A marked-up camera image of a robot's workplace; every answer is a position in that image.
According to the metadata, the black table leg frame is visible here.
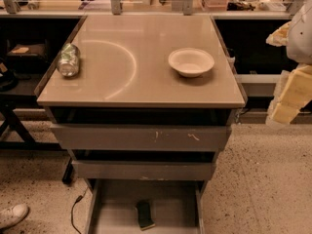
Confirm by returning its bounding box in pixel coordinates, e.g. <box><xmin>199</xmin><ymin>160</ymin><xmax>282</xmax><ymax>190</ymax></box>
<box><xmin>0</xmin><ymin>97</ymin><xmax>75</xmax><ymax>184</ymax></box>

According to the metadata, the crushed green soda can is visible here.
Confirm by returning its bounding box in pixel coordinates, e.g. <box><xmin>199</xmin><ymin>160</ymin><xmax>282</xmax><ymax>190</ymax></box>
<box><xmin>57</xmin><ymin>43</ymin><xmax>80</xmax><ymax>77</ymax></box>

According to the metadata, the grey drawer cabinet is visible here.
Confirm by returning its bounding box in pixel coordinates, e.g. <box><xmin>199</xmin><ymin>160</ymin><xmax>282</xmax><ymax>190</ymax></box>
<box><xmin>33</xmin><ymin>14</ymin><xmax>248</xmax><ymax>234</ymax></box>

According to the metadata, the top grey drawer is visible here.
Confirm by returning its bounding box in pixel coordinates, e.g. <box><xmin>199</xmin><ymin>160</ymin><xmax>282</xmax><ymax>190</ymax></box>
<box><xmin>51</xmin><ymin>124</ymin><xmax>231</xmax><ymax>151</ymax></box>

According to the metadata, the middle grey drawer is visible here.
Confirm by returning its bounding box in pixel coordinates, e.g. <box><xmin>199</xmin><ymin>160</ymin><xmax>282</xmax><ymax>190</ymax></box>
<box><xmin>72</xmin><ymin>161</ymin><xmax>215</xmax><ymax>180</ymax></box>

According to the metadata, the dark green yellow sponge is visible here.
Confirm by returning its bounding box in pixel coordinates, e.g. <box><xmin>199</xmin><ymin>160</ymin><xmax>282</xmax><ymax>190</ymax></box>
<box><xmin>136</xmin><ymin>201</ymin><xmax>155</xmax><ymax>231</ymax></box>

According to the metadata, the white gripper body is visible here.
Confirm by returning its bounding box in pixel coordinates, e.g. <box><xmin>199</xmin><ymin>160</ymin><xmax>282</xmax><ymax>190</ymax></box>
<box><xmin>287</xmin><ymin>0</ymin><xmax>312</xmax><ymax>64</ymax></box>

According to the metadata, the dark box on shelf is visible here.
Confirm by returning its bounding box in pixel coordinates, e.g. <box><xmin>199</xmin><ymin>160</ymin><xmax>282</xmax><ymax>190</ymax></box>
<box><xmin>6</xmin><ymin>44</ymin><xmax>50</xmax><ymax>73</ymax></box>

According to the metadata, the white sneaker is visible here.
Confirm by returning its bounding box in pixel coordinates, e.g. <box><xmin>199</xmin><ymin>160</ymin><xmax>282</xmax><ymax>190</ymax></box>
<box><xmin>0</xmin><ymin>204</ymin><xmax>29</xmax><ymax>229</ymax></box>

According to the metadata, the black floor cable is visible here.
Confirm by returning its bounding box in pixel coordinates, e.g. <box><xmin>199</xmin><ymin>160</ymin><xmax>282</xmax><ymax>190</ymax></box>
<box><xmin>70</xmin><ymin>187</ymin><xmax>90</xmax><ymax>234</ymax></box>

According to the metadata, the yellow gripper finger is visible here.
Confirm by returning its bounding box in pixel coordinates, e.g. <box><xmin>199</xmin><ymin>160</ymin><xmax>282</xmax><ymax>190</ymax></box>
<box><xmin>265</xmin><ymin>21</ymin><xmax>291</xmax><ymax>47</ymax></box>
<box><xmin>265</xmin><ymin>63</ymin><xmax>312</xmax><ymax>125</ymax></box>

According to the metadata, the white paper bowl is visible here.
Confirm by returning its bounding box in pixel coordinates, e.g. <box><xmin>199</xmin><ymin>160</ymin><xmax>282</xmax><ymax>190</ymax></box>
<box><xmin>168</xmin><ymin>48</ymin><xmax>215</xmax><ymax>78</ymax></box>

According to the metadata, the bottom open grey drawer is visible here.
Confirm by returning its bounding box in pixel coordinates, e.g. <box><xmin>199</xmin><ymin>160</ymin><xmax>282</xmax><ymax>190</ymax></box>
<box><xmin>85</xmin><ymin>180</ymin><xmax>205</xmax><ymax>234</ymax></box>

